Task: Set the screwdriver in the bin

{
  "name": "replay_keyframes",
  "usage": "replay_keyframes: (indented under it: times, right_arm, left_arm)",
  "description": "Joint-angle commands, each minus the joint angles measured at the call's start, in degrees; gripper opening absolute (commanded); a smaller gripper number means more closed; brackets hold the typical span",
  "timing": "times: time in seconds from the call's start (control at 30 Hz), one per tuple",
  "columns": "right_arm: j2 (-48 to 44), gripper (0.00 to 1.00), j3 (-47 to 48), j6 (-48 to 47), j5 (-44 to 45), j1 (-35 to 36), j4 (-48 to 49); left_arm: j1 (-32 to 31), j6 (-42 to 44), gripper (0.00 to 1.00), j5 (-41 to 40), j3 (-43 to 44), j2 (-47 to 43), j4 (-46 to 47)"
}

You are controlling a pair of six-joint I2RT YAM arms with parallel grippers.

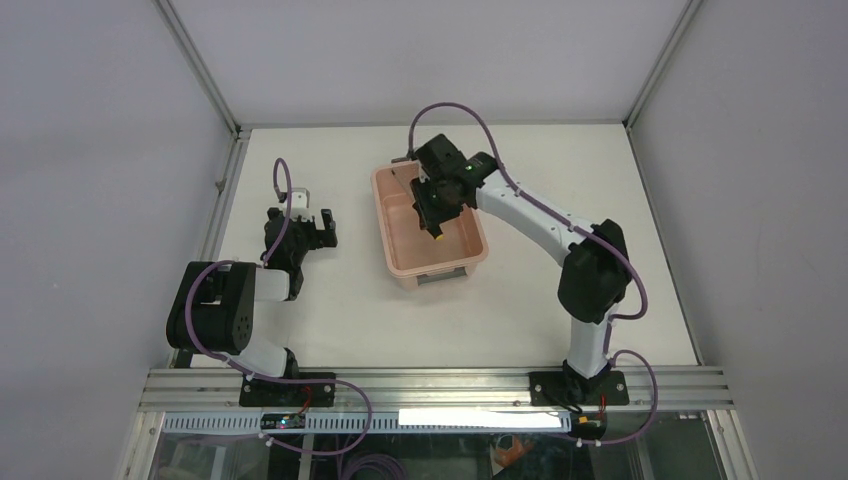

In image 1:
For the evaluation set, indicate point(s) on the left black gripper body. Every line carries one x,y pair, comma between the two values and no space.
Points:
306,240

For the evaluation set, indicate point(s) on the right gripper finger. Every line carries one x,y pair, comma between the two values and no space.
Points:
424,204
439,212

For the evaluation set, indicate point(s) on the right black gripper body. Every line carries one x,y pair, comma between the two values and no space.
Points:
436,184

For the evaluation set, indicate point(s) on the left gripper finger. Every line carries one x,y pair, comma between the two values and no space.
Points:
298,215
325,235

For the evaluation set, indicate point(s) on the black yellow screwdriver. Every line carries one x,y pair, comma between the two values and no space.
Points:
405,184

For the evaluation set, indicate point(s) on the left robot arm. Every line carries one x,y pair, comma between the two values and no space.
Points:
213,311

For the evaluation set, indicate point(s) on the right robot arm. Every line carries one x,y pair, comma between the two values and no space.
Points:
592,256

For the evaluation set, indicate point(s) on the pink plastic bin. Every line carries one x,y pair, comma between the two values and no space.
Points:
413,257

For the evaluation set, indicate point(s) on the orange object below table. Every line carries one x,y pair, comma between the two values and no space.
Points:
508,449

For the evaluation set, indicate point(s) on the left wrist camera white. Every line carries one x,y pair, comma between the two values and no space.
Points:
298,198

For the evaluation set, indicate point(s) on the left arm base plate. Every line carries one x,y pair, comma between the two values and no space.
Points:
318,391

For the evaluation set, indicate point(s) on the white slotted cable duct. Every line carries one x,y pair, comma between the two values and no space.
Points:
404,421

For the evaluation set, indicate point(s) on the aluminium frame rail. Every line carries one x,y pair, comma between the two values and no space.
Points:
677,389

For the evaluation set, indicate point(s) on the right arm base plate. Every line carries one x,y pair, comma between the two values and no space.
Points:
556,388

